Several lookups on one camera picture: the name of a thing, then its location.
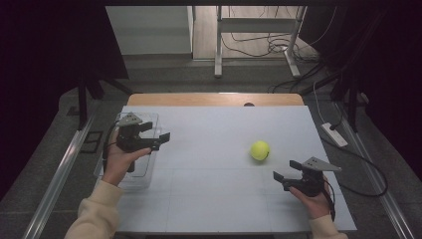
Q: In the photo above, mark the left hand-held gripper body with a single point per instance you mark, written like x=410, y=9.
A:
x=129, y=141

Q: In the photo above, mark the dark curtain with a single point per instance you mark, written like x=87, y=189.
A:
x=40, y=83
x=394, y=83

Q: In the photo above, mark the white power strip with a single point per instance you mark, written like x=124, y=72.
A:
x=334, y=134

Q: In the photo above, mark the white board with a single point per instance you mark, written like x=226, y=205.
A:
x=225, y=186

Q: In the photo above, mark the yellow tennis ball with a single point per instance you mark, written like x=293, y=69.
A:
x=260, y=150

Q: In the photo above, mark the person's right hand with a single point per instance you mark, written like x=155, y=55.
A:
x=316, y=204

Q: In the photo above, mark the wooden table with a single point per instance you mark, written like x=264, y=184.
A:
x=199, y=99

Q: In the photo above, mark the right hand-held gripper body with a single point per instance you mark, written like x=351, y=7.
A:
x=312, y=184

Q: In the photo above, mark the black tripod stand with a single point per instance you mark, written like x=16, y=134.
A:
x=352, y=106
x=82, y=106

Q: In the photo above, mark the aluminium rail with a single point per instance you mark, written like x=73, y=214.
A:
x=375, y=176
x=63, y=169

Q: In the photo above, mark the white metal desk frame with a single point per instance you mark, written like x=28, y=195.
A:
x=218, y=43

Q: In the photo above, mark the person's left hand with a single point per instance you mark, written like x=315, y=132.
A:
x=117, y=166

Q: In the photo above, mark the clear plastic container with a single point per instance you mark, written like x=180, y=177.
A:
x=146, y=166

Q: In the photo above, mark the dark floor socket plate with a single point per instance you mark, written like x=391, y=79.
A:
x=92, y=142

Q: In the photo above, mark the dark table grommet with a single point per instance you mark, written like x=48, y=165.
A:
x=249, y=104

